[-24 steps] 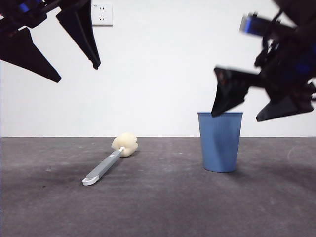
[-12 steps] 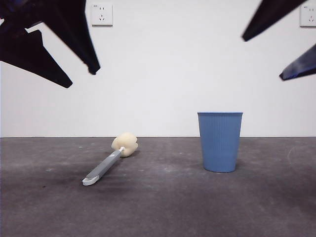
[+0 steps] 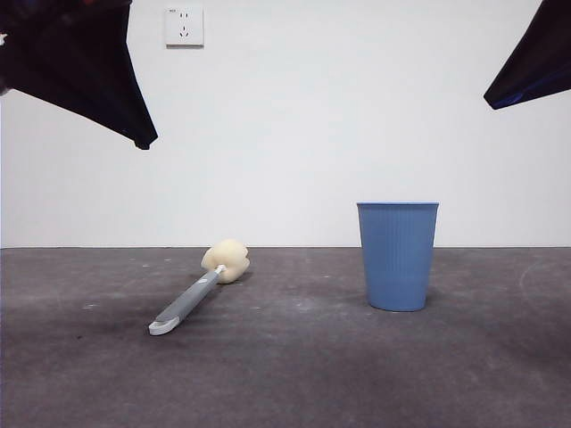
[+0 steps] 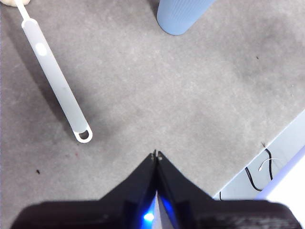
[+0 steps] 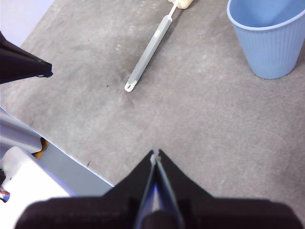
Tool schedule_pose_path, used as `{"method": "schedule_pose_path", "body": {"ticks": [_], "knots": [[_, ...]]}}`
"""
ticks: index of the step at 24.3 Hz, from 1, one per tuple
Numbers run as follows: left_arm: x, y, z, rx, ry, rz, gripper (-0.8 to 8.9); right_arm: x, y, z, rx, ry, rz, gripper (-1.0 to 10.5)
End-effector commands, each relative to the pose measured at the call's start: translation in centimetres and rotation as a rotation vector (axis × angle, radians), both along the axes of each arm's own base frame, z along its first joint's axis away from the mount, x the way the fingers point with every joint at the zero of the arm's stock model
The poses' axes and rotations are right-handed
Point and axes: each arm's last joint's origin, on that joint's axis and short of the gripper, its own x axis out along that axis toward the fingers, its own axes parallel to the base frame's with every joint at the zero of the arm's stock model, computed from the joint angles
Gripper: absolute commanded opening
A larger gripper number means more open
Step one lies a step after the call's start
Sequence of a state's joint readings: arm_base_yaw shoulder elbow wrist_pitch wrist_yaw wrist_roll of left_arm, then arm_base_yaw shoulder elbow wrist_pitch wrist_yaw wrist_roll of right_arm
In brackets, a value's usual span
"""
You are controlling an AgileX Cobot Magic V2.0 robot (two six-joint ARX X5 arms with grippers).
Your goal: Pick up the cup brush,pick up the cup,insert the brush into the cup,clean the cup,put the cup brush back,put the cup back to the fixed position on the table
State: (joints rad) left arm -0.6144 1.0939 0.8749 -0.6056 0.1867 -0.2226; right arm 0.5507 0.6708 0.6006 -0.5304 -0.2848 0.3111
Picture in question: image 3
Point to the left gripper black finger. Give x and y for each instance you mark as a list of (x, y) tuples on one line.
[(76, 58)]

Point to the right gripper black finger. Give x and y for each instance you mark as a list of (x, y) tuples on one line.
[(540, 58)]

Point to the blue ribbed plastic cup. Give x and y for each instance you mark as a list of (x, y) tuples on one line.
[(397, 263)]

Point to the grey cup brush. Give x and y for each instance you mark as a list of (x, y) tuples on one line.
[(187, 303)]

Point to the white wall socket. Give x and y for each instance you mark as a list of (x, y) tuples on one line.
[(184, 27)]

